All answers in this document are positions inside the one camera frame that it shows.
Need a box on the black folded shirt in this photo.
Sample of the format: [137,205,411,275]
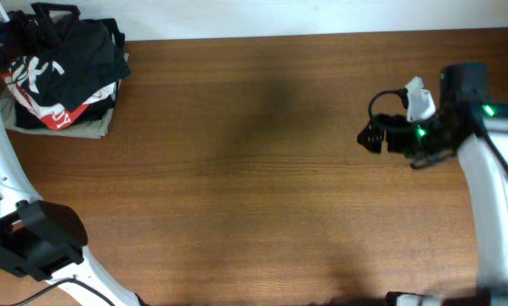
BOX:
[8,18,131,133]

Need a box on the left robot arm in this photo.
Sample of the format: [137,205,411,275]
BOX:
[0,2,142,305]

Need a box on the dark teal t-shirt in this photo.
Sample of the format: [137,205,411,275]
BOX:
[7,19,133,112]

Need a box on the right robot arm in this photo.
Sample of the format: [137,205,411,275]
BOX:
[357,63,508,305]

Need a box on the red and white folded shirt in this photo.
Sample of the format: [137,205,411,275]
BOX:
[1,72,88,130]

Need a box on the grey folded shirt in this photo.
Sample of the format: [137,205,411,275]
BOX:
[4,79,122,139]

